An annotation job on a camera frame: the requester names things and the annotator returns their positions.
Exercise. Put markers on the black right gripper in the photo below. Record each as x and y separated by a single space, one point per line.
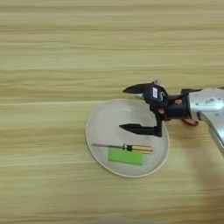
175 109

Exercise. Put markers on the green rectangular block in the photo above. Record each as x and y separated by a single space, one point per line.
125 157

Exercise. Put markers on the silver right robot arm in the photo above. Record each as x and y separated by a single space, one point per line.
208 106

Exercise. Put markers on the black box with white label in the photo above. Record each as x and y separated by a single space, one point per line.
159 94

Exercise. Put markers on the beige round plate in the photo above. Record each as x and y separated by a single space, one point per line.
110 128

